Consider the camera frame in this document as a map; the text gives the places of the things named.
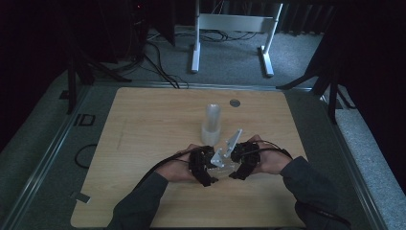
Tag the grey tape piece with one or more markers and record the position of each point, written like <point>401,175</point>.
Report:
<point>81,197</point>

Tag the black metal stand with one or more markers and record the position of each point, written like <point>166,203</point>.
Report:
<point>72,83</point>
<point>332,96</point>

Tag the dark curtain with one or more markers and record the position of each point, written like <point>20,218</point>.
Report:
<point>303,19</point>

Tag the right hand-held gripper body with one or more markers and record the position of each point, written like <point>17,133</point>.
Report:
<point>247,155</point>

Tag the white desk frame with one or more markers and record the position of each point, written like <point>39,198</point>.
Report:
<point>236,22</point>

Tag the stack of clear plastic cups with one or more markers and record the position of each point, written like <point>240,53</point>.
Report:
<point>211,127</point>

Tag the grey round table grommet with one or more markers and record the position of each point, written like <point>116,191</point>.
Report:
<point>235,103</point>

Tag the person's left hand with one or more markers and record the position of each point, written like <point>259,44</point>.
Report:
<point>177,169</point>

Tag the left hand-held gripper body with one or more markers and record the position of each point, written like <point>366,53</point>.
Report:
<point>199,158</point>

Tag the dark equipment rack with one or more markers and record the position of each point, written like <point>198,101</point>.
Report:
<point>124,28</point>

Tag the metal rail frame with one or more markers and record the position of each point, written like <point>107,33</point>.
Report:
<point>223,85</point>

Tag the clear disposable cup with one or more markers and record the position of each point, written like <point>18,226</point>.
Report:
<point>223,171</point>

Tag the person's right hand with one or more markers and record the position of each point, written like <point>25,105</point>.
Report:
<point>271,161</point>

